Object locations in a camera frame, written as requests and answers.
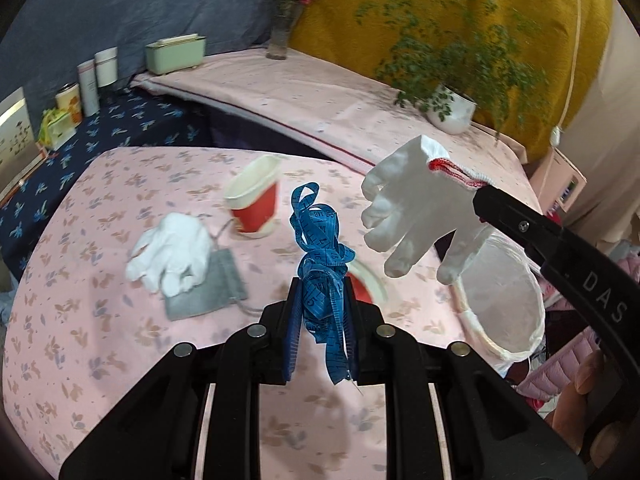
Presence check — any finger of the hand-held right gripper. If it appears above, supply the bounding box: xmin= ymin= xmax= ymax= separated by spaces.
xmin=472 ymin=186 xmax=568 ymax=268

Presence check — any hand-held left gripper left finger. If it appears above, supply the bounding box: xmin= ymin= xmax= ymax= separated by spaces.
xmin=59 ymin=277 xmax=306 ymax=480

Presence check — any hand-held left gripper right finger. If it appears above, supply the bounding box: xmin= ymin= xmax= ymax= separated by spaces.
xmin=340 ymin=280 xmax=588 ymax=480

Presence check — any round bin with white liner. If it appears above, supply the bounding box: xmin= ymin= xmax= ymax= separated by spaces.
xmin=450 ymin=225 xmax=546 ymax=376

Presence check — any blue measuring tape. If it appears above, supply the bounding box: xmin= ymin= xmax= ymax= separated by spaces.
xmin=290 ymin=182 xmax=357 ymax=386

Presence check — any white cotton glove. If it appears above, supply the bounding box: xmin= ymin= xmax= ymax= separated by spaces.
xmin=361 ymin=135 xmax=496 ymax=285
xmin=125 ymin=212 xmax=215 ymax=297

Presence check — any person's right hand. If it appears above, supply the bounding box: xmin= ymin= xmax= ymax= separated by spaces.
xmin=552 ymin=350 xmax=621 ymax=441

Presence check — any pink appliance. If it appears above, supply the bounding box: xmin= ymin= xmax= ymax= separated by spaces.
xmin=530 ymin=147 xmax=588 ymax=221

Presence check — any pink puffer jacket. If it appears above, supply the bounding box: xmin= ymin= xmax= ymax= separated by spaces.
xmin=517 ymin=330 xmax=601 ymax=411

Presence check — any green plant in white pot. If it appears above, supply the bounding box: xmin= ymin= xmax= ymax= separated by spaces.
xmin=355 ymin=0 xmax=551 ymax=136

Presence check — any pink rabbit print tablecloth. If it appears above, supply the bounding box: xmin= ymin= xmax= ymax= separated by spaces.
xmin=0 ymin=146 xmax=501 ymax=480

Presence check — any pink dotted cloth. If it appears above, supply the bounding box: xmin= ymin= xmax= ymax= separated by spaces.
xmin=131 ymin=47 xmax=543 ymax=216

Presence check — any navy floral cloth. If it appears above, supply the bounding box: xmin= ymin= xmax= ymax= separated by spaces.
xmin=0 ymin=87 xmax=213 ymax=281

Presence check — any mustard yellow fabric backdrop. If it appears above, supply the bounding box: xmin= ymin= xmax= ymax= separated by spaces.
xmin=290 ymin=0 xmax=613 ymax=161

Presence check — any glass vase with pink flowers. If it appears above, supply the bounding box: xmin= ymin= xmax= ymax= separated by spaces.
xmin=260 ymin=0 xmax=321 ymax=61

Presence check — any pale green tissue box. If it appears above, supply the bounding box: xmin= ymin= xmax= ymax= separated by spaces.
xmin=145 ymin=34 xmax=207 ymax=75

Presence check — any small green paper basket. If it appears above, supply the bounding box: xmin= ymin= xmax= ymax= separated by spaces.
xmin=39 ymin=107 xmax=76 ymax=151

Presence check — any tall white bottle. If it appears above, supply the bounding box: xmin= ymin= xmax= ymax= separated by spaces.
xmin=76 ymin=59 xmax=101 ymax=117

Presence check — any yellow tin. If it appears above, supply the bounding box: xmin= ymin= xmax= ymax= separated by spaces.
xmin=55 ymin=84 xmax=83 ymax=126

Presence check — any white jar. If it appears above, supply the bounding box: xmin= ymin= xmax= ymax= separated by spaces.
xmin=94 ymin=47 xmax=119 ymax=88

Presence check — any white desk card with stand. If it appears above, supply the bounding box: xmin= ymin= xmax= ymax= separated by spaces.
xmin=0 ymin=86 xmax=48 ymax=206

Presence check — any grey blue fabric backdrop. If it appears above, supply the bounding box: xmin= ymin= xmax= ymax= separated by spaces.
xmin=0 ymin=0 xmax=321 ymax=126

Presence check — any grey drawstring pouch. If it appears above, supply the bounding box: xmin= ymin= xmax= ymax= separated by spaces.
xmin=164 ymin=217 xmax=249 ymax=322

